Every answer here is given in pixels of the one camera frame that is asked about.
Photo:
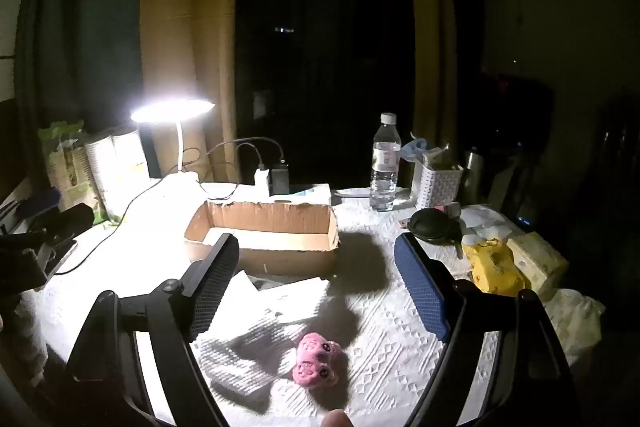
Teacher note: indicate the pink plush toy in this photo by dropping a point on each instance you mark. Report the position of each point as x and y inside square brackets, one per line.
[315, 357]

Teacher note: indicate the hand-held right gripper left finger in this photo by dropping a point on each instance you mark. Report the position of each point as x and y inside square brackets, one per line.
[215, 287]

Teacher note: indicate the beige packet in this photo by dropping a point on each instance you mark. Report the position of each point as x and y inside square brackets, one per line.
[442, 158]

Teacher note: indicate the yellow packet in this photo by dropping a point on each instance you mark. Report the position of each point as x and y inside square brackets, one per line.
[492, 264]

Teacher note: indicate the yellow curtain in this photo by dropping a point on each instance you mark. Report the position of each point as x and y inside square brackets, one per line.
[190, 32]
[430, 32]

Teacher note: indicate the white charger plug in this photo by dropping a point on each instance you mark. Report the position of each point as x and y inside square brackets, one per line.
[261, 181]

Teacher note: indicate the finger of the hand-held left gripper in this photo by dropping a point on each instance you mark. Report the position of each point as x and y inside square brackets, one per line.
[39, 202]
[70, 218]

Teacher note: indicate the clear plastic water bottle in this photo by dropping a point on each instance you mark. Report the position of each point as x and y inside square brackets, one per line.
[385, 167]

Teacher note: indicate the beige tissue box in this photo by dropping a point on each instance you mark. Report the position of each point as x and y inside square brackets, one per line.
[540, 257]

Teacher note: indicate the white cloth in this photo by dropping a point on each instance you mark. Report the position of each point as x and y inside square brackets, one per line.
[250, 337]

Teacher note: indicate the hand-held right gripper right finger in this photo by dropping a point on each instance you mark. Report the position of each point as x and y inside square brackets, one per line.
[420, 287]

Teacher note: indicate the black round pouch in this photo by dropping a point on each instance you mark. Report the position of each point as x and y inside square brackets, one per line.
[432, 224]

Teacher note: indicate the green packet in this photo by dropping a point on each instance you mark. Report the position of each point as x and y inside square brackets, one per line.
[65, 167]

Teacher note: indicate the crumpled white tissues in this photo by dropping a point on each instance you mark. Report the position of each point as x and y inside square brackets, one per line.
[482, 217]

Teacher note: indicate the white perforated basket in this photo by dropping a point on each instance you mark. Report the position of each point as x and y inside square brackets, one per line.
[435, 187]

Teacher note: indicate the brown cardboard box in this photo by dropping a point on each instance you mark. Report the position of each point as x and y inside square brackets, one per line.
[290, 259]

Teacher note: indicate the blue and white box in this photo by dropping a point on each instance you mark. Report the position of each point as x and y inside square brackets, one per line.
[310, 193]

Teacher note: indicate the black power adapter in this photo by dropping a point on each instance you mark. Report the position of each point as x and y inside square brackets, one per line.
[279, 179]

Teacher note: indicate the dark green curtain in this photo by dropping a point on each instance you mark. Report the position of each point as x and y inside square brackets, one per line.
[80, 32]

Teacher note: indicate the white paper cup pack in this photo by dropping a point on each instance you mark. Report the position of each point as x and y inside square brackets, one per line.
[112, 167]

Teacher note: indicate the metal thermos flask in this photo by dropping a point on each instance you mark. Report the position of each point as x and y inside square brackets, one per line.
[474, 172]

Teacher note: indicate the blue plastic bag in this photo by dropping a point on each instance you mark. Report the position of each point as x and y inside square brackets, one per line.
[415, 148]

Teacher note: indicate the white plastic bag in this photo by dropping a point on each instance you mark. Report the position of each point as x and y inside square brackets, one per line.
[570, 322]

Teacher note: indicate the white embossed tablecloth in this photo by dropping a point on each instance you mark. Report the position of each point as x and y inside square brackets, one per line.
[385, 357]

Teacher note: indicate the person's right hand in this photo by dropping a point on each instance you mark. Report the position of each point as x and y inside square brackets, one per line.
[335, 419]

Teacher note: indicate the white desk lamp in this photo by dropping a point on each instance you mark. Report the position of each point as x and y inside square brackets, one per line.
[172, 109]

